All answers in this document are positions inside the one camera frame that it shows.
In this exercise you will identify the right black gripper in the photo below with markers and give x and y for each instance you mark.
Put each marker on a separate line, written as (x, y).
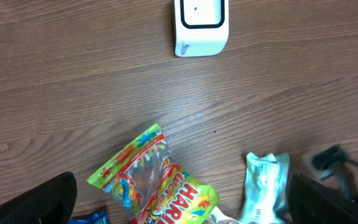
(322, 162)

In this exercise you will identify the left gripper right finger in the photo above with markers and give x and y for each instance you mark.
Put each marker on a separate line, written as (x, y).
(309, 202)

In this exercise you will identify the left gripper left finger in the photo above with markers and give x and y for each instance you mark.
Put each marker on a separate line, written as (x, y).
(50, 202)

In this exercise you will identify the blue oreo cookie pack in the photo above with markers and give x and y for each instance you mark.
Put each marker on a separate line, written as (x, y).
(95, 218)

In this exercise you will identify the green haribo gummy bag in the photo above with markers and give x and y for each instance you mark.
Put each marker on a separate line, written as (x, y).
(152, 188)

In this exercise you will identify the brown cookie snack bag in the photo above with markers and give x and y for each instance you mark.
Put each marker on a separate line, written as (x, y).
(217, 217)

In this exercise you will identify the white barcode scanner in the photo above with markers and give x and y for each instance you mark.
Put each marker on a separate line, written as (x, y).
(201, 27)

